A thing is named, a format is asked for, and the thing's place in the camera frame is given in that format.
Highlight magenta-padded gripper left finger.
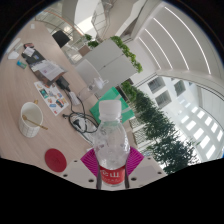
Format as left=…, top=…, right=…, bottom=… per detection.
left=58, top=148, right=101, bottom=191

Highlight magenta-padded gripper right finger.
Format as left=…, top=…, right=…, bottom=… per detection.
left=123, top=146, right=167, bottom=188

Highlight clear red-labelled water bottle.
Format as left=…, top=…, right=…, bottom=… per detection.
left=92, top=99, right=131, bottom=190

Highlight flat round red coaster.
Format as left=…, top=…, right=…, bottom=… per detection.
left=44, top=148, right=68, bottom=173

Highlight row of green hedge plants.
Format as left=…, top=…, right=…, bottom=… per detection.
left=121, top=80, right=201, bottom=175

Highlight gold spoon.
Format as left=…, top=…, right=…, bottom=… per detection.
left=21, top=114, right=49, bottom=131

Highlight white grid-pattern mug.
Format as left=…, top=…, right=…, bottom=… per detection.
left=18, top=101, right=45, bottom=139

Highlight colourful sticker sheet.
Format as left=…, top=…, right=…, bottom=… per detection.
left=33, top=80, right=70, bottom=117

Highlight green tote bag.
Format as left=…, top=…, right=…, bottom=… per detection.
left=89, top=86, right=136, bottom=125

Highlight clear sports bottle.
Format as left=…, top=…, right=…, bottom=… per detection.
left=78, top=76, right=110, bottom=101

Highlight open notebook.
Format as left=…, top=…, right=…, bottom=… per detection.
left=30, top=59, right=68, bottom=86

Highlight white cabinet topped with plants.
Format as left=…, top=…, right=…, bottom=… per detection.
left=74, top=35, right=144, bottom=98

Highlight small teal box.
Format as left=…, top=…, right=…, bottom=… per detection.
left=16, top=59, right=28, bottom=70

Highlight wooden planter with plants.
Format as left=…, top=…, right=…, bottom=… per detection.
left=78, top=33, right=101, bottom=56

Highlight ceiling light strips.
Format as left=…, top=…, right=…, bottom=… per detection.
left=138, top=6, right=213, bottom=76

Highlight black chair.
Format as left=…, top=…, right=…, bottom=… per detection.
left=51, top=29, right=72, bottom=49

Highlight white computer mouse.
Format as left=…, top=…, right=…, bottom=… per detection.
left=7, top=50, right=20, bottom=60

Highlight white power strip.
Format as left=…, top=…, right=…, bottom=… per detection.
left=6, top=37, right=23, bottom=54

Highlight black cables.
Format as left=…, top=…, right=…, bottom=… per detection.
left=61, top=89, right=99, bottom=135

